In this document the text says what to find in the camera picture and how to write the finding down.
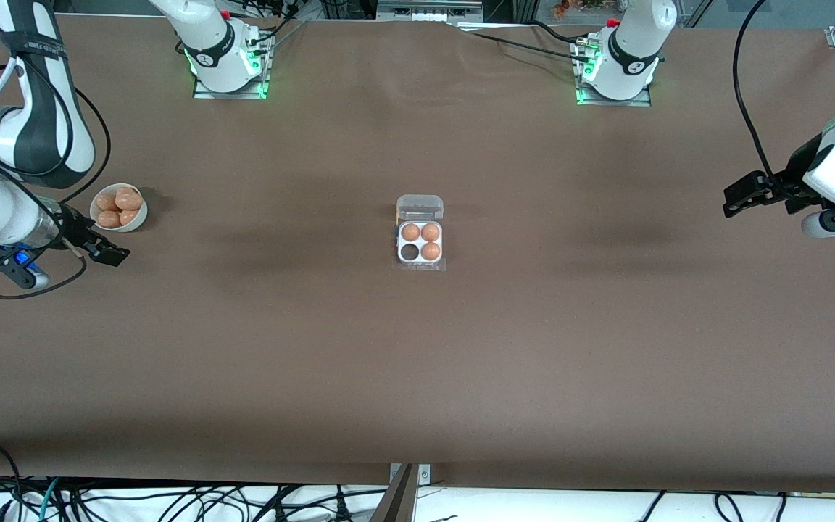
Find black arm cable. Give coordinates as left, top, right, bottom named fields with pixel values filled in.
left=0, top=58, right=112, bottom=299
left=734, top=0, right=777, bottom=178

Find tangle of black cables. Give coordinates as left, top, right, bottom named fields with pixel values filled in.
left=62, top=482, right=389, bottom=522

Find clear plastic egg box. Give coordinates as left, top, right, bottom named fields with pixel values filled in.
left=393, top=194, right=448, bottom=273

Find dark grey mount bar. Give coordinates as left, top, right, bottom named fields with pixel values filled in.
left=370, top=464, right=418, bottom=522

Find brown table cover sheet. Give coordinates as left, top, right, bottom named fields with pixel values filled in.
left=0, top=13, right=835, bottom=495

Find orange toy items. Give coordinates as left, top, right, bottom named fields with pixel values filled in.
left=552, top=0, right=607, bottom=20

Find teal cable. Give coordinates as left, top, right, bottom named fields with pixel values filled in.
left=39, top=477, right=63, bottom=522

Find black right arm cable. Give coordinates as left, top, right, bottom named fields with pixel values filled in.
left=0, top=58, right=112, bottom=299

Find grey metal unit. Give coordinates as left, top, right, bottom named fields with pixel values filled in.
left=376, top=0, right=485, bottom=22

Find white bowl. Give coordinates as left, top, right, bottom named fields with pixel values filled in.
left=90, top=183, right=149, bottom=233

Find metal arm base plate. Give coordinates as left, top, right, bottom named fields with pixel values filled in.
left=576, top=36, right=652, bottom=107
left=193, top=33, right=270, bottom=100

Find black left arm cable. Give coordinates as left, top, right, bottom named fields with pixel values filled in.
left=734, top=0, right=777, bottom=178

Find small metal bracket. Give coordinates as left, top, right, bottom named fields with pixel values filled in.
left=389, top=464, right=431, bottom=485

